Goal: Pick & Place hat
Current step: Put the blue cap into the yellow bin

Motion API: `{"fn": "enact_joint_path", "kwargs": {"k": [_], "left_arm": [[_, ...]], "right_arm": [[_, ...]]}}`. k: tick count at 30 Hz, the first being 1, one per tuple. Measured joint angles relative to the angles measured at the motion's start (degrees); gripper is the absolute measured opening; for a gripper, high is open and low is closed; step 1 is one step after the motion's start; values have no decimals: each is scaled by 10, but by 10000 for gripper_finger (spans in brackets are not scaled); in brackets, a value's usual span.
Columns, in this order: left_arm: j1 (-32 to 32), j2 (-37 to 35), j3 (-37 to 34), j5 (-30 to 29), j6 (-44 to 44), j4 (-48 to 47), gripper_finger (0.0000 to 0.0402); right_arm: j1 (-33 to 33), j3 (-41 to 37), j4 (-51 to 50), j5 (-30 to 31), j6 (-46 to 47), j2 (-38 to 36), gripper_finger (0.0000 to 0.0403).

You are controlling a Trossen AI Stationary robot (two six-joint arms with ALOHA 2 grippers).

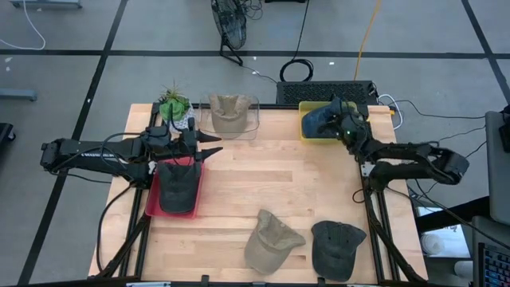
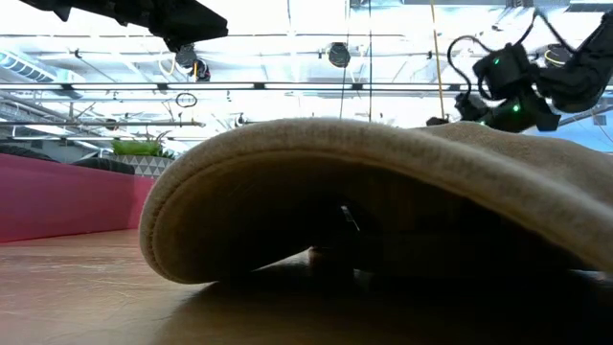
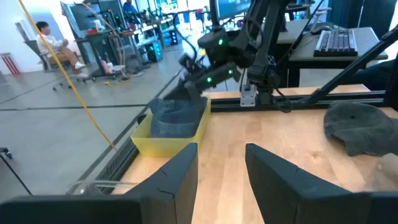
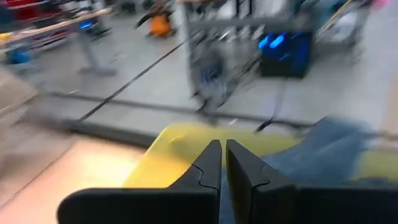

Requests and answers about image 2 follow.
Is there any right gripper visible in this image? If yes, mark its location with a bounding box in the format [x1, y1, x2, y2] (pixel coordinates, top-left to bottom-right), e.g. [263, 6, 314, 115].
[425, 41, 562, 134]

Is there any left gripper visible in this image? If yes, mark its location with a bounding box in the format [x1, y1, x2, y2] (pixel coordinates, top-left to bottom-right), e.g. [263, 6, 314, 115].
[18, 0, 229, 53]

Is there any beige baseball cap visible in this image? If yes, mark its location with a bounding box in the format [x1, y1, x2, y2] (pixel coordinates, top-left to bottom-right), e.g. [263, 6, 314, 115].
[138, 117, 613, 285]

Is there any red plastic tray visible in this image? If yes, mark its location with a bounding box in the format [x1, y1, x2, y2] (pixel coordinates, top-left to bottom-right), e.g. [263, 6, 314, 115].
[0, 152, 157, 243]

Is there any potted green succulent plant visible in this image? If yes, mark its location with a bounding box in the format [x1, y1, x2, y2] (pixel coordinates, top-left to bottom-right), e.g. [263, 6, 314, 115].
[108, 131, 177, 179]

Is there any long ceiling light bar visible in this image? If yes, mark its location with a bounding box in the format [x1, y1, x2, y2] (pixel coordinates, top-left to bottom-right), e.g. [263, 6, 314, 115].
[0, 81, 480, 93]

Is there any black ceiling cord reel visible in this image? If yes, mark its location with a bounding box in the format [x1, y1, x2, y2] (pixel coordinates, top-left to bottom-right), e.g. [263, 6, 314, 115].
[172, 45, 212, 82]
[543, 43, 572, 68]
[327, 41, 352, 69]

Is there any yellow cable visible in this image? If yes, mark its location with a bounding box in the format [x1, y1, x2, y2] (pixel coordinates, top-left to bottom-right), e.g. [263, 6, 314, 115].
[429, 0, 449, 121]

